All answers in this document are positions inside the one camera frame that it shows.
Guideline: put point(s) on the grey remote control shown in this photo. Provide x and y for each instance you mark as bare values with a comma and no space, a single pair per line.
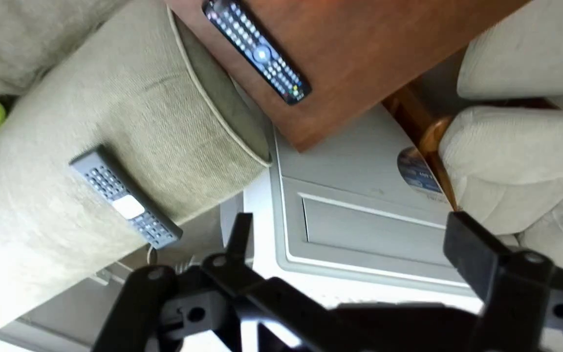
125,200

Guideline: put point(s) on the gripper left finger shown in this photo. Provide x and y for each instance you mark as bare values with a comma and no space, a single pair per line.
242,288

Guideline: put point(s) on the brown wooden side table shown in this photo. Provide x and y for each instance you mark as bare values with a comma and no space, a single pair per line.
350,63

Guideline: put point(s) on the beige armchair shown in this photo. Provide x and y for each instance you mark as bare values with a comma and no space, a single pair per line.
516,146

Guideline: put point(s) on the black remote control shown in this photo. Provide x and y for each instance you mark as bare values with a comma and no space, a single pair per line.
257,49

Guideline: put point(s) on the beige sofa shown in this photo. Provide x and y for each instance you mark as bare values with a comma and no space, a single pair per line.
115,122

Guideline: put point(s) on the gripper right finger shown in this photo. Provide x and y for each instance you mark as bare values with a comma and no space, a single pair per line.
501,274

